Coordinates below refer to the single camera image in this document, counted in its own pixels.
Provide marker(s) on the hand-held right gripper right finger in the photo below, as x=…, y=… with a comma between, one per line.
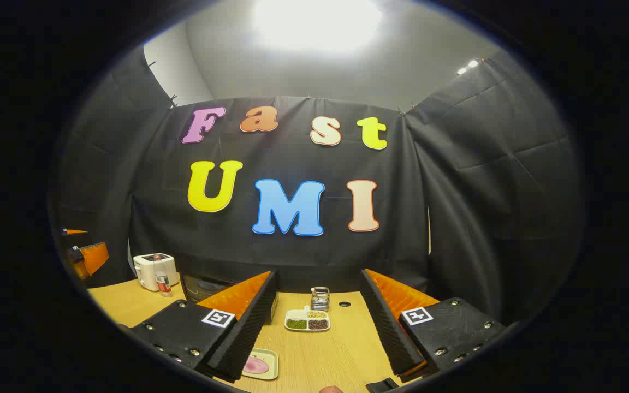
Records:
x=388, y=327

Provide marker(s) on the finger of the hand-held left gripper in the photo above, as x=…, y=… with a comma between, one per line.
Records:
x=95, y=256
x=74, y=232

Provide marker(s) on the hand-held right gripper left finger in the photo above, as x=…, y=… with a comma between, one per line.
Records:
x=249, y=333

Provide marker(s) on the white square plate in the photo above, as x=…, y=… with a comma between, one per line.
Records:
x=271, y=357

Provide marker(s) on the pink round food slice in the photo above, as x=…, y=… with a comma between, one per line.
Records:
x=255, y=365

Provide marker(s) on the black electric oven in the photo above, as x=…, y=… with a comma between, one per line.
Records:
x=205, y=285

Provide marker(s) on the white toaster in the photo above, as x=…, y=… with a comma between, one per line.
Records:
x=145, y=267

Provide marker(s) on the white divided bean tray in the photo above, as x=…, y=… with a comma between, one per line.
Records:
x=307, y=322

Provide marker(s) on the red label plastic bottle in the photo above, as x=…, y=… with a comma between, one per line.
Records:
x=163, y=283

